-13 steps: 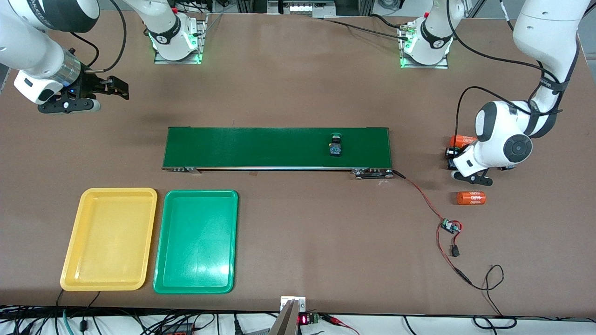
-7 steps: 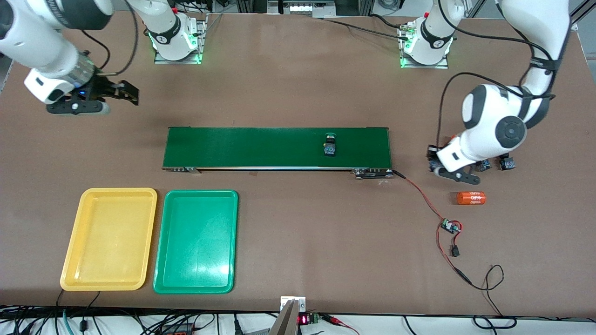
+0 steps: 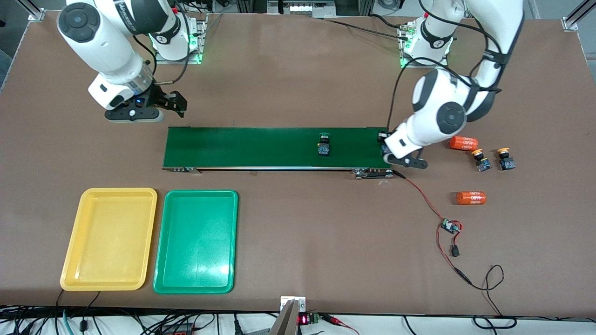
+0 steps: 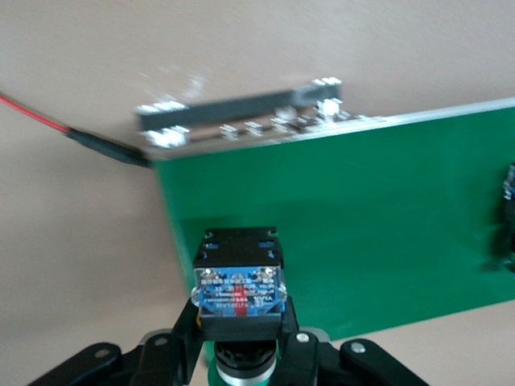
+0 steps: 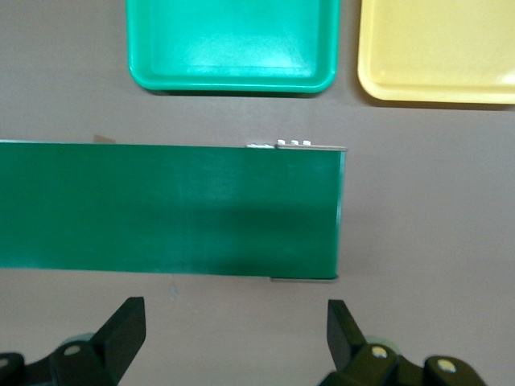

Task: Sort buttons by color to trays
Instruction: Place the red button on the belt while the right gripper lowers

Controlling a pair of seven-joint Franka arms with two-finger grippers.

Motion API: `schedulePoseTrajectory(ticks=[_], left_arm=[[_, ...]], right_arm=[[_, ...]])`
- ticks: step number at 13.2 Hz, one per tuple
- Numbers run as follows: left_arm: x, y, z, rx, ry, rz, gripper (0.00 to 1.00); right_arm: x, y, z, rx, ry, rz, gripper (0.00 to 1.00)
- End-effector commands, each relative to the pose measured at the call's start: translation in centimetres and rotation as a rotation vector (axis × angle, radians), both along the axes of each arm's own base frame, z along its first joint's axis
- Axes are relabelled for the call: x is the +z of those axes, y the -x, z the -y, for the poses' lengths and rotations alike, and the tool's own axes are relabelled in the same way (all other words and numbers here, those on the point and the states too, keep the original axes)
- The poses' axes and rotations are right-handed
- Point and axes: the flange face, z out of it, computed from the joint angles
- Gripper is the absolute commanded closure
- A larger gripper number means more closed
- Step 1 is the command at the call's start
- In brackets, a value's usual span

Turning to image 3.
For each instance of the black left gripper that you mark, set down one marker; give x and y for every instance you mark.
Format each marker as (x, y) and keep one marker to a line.
(384, 149)

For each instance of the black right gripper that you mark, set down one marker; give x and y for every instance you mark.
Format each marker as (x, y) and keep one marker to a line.
(158, 98)

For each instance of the green push button switch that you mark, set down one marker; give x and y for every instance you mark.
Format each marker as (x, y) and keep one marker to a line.
(385, 150)
(324, 150)

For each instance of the orange 4680 cylinder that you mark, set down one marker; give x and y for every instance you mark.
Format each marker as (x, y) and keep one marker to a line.
(463, 141)
(470, 198)

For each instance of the yellow push button switch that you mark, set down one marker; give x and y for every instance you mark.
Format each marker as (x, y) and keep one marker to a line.
(483, 164)
(506, 163)

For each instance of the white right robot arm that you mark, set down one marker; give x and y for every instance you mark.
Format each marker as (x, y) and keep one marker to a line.
(102, 46)

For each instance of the green conveyor belt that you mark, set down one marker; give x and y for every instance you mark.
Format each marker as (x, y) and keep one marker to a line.
(349, 149)

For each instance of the small green circuit board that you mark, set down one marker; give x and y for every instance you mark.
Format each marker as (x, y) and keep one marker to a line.
(449, 226)

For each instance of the small black connector plug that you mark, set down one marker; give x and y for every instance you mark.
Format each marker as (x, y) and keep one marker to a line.
(455, 252)

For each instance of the green plastic tray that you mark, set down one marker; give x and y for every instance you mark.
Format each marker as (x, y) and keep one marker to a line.
(195, 242)

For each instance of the yellow plastic tray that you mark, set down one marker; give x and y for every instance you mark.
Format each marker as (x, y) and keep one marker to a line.
(109, 242)

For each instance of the red clip lead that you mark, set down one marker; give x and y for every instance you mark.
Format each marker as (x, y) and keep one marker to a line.
(333, 319)

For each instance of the red digit display module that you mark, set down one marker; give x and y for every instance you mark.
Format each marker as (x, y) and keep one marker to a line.
(303, 319)

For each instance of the orange electronic device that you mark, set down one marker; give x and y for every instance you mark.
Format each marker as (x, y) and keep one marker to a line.
(179, 331)

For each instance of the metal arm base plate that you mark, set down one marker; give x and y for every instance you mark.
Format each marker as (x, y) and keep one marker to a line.
(404, 58)
(201, 42)

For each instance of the metal frame rack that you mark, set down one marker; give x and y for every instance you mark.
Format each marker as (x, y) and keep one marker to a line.
(302, 8)

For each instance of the aluminium frame profile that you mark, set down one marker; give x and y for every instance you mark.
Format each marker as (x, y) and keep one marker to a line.
(35, 13)
(572, 22)

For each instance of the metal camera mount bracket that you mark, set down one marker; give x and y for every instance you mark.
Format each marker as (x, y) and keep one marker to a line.
(286, 321)

